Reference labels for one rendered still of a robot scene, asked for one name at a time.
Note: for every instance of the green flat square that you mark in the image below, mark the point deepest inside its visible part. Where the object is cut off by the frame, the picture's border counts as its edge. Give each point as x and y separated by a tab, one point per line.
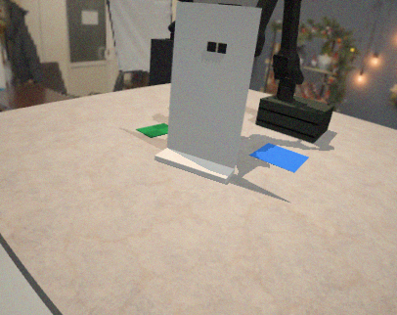
154	130

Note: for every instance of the blue flat square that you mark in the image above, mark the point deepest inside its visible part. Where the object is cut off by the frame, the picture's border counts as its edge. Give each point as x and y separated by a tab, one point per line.
280	157

